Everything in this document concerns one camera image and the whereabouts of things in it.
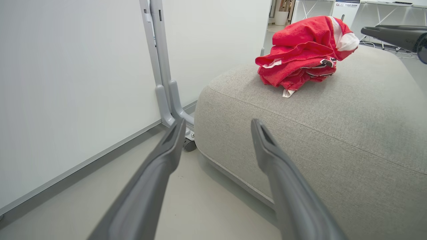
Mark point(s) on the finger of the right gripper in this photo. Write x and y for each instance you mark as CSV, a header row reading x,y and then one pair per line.
x,y
397,37
403,27

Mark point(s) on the grey fabric sofa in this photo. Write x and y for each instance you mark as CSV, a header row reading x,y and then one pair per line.
x,y
333,133

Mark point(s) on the white framed desk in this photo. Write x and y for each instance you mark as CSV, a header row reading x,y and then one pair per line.
x,y
390,10
312,8

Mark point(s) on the white banner sign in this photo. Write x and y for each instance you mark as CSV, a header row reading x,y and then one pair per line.
x,y
347,8

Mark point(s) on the red printed clothing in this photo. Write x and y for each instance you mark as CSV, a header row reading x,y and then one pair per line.
x,y
300,50

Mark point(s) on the white waste bin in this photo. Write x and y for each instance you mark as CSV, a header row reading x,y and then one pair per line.
x,y
281,18

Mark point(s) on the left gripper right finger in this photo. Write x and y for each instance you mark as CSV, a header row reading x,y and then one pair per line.
x,y
293,196

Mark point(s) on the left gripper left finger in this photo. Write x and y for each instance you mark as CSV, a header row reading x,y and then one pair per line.
x,y
143,196

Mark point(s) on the black caster wheel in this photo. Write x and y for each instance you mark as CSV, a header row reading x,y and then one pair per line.
x,y
189,145

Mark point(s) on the white partition panel grey frame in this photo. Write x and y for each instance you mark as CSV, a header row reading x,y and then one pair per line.
x,y
213,40
66,83

